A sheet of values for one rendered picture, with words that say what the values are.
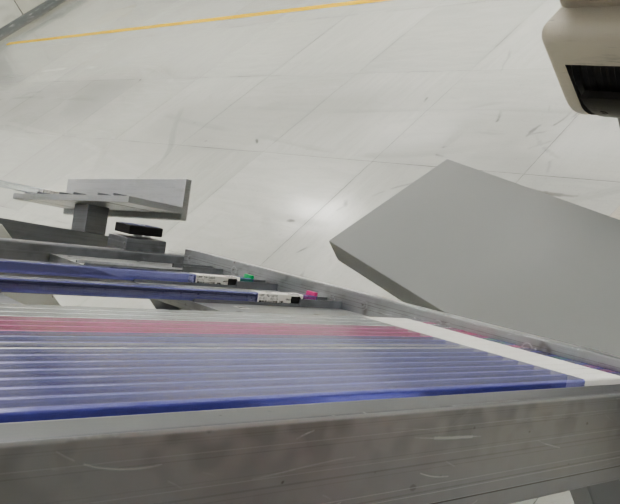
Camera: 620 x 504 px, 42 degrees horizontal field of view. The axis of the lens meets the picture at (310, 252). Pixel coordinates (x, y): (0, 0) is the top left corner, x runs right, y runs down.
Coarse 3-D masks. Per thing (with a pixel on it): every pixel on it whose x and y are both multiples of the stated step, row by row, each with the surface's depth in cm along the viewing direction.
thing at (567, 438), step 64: (0, 448) 26; (64, 448) 28; (128, 448) 30; (192, 448) 31; (256, 448) 34; (320, 448) 36; (384, 448) 39; (448, 448) 42; (512, 448) 47; (576, 448) 52
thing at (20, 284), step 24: (0, 288) 64; (24, 288) 65; (48, 288) 66; (72, 288) 68; (96, 288) 69; (120, 288) 71; (144, 288) 72; (168, 288) 74; (192, 288) 76; (216, 288) 79
